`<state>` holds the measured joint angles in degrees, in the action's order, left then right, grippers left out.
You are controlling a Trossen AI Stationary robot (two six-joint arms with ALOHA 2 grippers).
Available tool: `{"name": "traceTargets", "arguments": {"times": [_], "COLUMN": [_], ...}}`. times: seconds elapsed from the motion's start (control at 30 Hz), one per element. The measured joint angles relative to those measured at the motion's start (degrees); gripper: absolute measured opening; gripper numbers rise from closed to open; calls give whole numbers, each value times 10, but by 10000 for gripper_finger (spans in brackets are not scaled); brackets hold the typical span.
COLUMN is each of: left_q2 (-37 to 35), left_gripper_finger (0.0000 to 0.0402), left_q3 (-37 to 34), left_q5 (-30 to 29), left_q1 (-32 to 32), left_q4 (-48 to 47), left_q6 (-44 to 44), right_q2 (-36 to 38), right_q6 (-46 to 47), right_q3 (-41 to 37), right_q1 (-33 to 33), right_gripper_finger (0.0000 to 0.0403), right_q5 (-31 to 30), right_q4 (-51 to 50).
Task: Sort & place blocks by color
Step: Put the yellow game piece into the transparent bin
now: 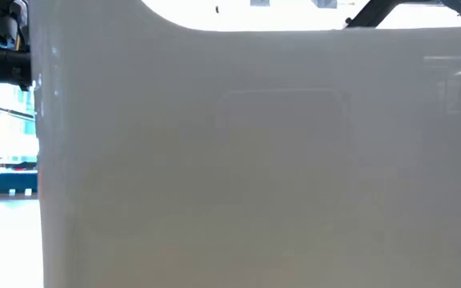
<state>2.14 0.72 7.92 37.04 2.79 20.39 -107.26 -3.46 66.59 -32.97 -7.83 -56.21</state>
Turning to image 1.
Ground blue toy brick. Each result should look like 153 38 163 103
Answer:
0 171 38 200

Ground white plastic bin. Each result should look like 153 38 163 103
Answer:
28 0 461 288

